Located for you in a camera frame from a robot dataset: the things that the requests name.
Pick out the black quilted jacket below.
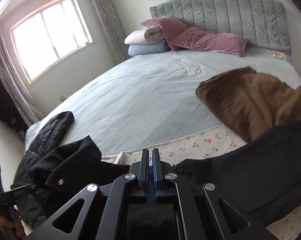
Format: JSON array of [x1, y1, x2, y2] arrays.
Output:
[[12, 120, 301, 239]]

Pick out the dark clothes hanging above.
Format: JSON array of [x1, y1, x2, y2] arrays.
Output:
[[0, 79, 28, 133]]

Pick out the person's left hand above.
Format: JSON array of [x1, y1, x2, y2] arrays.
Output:
[[0, 210, 26, 239]]

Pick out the grey bed cover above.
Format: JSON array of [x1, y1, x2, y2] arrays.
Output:
[[24, 47, 301, 157]]

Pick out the black puffer jacket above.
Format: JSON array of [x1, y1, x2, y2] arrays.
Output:
[[25, 111, 74, 156]]

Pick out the light blue pillow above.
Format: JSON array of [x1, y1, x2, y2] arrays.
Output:
[[128, 40, 171, 57]]

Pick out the folded cream blanket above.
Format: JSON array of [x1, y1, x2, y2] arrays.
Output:
[[124, 26, 165, 45]]

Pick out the front pink velvet pillow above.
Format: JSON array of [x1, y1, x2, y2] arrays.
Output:
[[171, 27, 248, 57]]

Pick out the pink velvet pillow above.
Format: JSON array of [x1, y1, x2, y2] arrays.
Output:
[[140, 17, 188, 51], [171, 27, 248, 57]]

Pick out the patterned beige curtain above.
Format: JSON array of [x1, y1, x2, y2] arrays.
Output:
[[91, 0, 129, 64]]

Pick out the rear pink velvet pillow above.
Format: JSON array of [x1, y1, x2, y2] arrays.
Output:
[[140, 17, 188, 51]]

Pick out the small orange white packet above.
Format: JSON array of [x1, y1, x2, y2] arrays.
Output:
[[272, 51, 284, 60]]

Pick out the window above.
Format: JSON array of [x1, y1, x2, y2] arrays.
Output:
[[10, 0, 93, 84]]

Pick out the grey padded headboard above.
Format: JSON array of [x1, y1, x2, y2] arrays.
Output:
[[150, 0, 291, 56]]

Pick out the brown corduroy garment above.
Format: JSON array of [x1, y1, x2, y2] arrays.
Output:
[[195, 66, 301, 142]]

